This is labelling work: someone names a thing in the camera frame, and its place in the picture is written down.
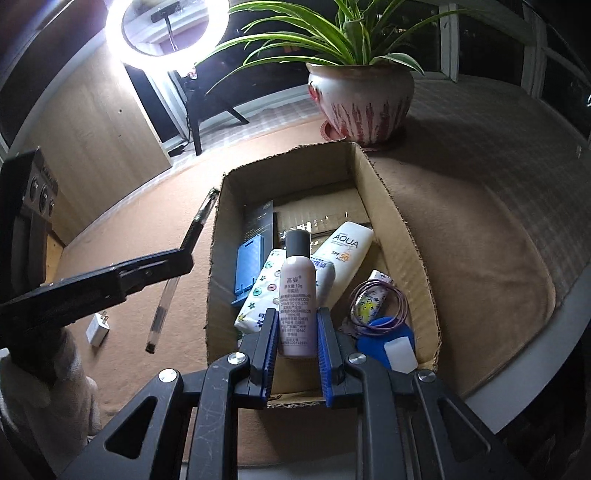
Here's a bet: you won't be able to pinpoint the black phone clamp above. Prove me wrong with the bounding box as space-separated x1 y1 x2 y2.
150 9 185 75

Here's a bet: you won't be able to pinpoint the ring light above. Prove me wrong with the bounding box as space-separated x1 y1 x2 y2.
105 0 230 72

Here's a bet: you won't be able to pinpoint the blue round tape measure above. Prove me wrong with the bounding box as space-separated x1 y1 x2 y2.
355 316 419 370

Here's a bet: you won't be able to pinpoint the black tripod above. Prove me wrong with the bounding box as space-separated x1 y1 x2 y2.
168 69 250 157

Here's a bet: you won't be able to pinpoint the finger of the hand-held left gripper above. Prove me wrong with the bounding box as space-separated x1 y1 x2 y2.
108 249 195 283
46 272 155 335

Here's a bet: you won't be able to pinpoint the white tissue pack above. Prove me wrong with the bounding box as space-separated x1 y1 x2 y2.
233 248 337 335

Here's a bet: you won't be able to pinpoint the cardboard box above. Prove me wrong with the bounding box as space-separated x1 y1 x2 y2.
204 141 443 409

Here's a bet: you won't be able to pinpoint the white red flower pot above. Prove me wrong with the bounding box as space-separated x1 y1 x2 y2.
307 62 415 147

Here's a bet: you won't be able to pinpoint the green white lip balm stick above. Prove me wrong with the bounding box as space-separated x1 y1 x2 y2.
352 270 394 326

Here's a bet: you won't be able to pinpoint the light wooden board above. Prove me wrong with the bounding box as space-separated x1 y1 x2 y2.
18 44 174 245

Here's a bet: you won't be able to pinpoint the white blue sunscreen bottle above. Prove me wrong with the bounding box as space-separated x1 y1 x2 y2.
314 222 375 310

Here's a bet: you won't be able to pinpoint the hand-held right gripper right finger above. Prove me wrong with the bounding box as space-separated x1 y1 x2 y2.
316 307 539 480

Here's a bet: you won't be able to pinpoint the white window frame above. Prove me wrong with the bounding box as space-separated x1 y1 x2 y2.
416 0 591 112

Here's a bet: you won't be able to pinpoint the purple rubber bands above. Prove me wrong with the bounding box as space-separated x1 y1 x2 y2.
348 279 408 335

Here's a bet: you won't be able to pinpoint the clear black gel pen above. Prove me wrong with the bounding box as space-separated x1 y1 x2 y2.
145 187 219 355

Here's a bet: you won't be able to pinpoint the small white bottle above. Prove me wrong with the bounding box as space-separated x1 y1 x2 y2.
276 229 320 360

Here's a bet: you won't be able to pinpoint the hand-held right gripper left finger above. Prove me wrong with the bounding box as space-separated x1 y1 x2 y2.
58 307 281 480

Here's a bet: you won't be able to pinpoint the black card blue holder package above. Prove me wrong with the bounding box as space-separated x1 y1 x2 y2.
231 199 278 308

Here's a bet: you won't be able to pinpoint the green spider plant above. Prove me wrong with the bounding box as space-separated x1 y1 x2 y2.
196 0 476 93

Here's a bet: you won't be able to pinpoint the person's left hand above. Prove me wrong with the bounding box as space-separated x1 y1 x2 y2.
0 330 100 476

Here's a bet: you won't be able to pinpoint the white charger adapter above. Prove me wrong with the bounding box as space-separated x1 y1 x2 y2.
85 311 112 348

